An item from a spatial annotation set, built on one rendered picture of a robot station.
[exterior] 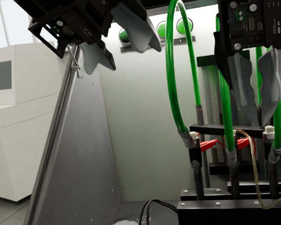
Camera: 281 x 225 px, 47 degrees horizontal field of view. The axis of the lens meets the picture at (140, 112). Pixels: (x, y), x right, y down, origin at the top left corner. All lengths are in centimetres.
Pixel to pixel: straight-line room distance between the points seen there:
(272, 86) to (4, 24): 605
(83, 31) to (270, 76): 22
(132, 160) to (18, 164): 243
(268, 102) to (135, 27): 18
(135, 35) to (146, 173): 75
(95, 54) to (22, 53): 303
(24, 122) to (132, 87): 250
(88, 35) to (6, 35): 594
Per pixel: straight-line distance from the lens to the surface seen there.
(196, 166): 73
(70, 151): 85
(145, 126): 105
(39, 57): 360
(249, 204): 76
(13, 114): 338
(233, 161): 68
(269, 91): 41
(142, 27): 42
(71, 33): 38
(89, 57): 45
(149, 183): 112
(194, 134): 73
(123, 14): 41
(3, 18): 634
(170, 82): 53
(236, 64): 38
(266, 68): 41
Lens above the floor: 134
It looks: 11 degrees down
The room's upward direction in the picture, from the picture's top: 9 degrees counter-clockwise
